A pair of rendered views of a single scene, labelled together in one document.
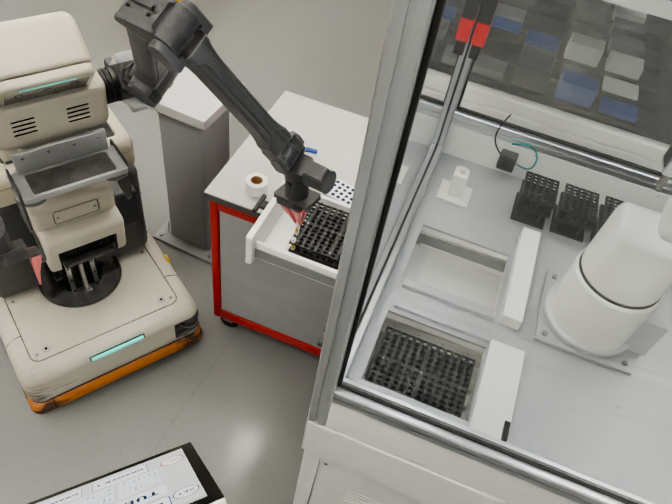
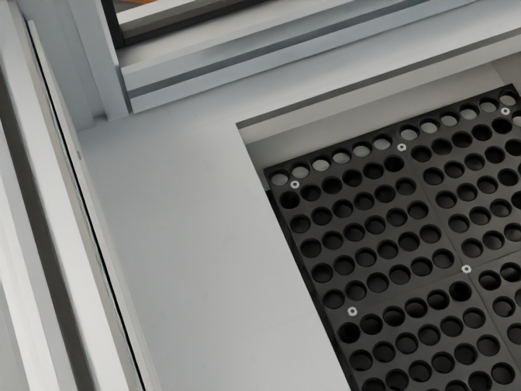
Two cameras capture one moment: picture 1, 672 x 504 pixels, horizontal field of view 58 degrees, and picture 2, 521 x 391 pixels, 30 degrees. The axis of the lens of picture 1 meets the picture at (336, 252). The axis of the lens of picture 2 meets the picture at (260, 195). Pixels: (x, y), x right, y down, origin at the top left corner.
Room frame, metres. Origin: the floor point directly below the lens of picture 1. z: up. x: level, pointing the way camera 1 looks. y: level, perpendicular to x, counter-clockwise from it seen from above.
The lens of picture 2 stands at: (0.54, -0.40, 1.43)
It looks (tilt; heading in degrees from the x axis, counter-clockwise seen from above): 60 degrees down; 62
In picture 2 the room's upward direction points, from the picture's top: 6 degrees counter-clockwise
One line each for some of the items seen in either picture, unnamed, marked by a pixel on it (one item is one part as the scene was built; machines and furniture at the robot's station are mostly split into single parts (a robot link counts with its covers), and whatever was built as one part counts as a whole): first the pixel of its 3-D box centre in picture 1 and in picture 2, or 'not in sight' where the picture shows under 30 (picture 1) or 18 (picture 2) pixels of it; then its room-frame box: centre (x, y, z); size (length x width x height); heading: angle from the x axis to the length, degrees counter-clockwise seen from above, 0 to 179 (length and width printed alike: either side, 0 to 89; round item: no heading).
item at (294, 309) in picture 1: (315, 239); not in sight; (1.57, 0.09, 0.38); 0.62 x 0.58 x 0.76; 167
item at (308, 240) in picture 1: (338, 242); not in sight; (1.13, 0.00, 0.87); 0.22 x 0.18 x 0.06; 77
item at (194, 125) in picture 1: (197, 167); not in sight; (1.84, 0.63, 0.38); 0.30 x 0.30 x 0.76; 73
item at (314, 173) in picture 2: not in sight; (395, 138); (0.78, -0.15, 0.90); 0.18 x 0.02 x 0.01; 167
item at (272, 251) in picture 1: (341, 244); not in sight; (1.13, -0.01, 0.86); 0.40 x 0.26 x 0.06; 77
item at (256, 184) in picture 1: (256, 184); not in sight; (1.38, 0.28, 0.78); 0.07 x 0.07 x 0.04
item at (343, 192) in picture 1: (344, 197); not in sight; (1.40, 0.01, 0.78); 0.12 x 0.08 x 0.04; 65
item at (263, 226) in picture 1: (271, 216); not in sight; (1.17, 0.19, 0.87); 0.29 x 0.02 x 0.11; 167
